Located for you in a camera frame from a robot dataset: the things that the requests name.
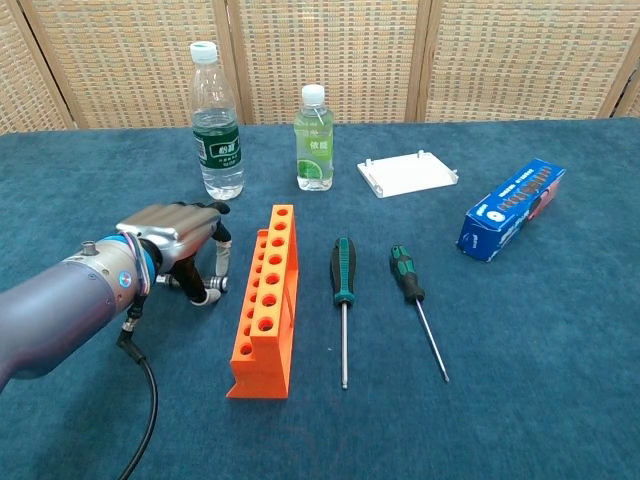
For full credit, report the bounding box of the blue carpet table mat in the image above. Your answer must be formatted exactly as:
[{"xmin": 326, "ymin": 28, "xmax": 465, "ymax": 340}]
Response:
[{"xmin": 0, "ymin": 117, "xmax": 640, "ymax": 480}]

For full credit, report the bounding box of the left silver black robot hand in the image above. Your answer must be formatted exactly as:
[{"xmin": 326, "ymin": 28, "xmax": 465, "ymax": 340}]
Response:
[{"xmin": 115, "ymin": 200, "xmax": 234, "ymax": 306}]

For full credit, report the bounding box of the woven bamboo folding screen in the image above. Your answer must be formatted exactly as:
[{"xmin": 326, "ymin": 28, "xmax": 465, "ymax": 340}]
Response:
[{"xmin": 0, "ymin": 0, "xmax": 640, "ymax": 135}]

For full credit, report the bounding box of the blue cookie box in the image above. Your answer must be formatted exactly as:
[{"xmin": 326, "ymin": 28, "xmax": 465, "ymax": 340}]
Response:
[{"xmin": 455, "ymin": 158, "xmax": 567, "ymax": 263}]

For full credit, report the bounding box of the orange plastic tool rack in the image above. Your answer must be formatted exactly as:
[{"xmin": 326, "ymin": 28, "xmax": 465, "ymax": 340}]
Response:
[{"xmin": 226, "ymin": 204, "xmax": 300, "ymax": 400}]

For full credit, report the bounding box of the long green black screwdriver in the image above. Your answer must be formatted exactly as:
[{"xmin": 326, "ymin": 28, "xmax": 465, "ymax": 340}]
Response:
[{"xmin": 329, "ymin": 237, "xmax": 359, "ymax": 390}]

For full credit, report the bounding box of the lime drink bottle white cap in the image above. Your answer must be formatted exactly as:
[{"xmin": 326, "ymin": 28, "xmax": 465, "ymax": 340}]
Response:
[{"xmin": 293, "ymin": 84, "xmax": 335, "ymax": 192}]

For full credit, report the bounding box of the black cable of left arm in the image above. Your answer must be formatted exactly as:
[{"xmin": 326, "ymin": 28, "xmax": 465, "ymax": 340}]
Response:
[{"xmin": 115, "ymin": 294, "xmax": 159, "ymax": 480}]

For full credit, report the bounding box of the white plastic tray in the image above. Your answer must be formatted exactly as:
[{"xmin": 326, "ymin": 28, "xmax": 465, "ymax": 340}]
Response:
[{"xmin": 356, "ymin": 149, "xmax": 459, "ymax": 200}]

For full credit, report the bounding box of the water bottle dark green label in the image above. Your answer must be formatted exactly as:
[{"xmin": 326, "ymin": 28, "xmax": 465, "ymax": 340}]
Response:
[{"xmin": 189, "ymin": 41, "xmax": 246, "ymax": 201}]

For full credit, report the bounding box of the short green black screwdriver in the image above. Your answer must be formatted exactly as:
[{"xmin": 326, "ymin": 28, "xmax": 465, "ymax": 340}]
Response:
[{"xmin": 389, "ymin": 244, "xmax": 450, "ymax": 384}]

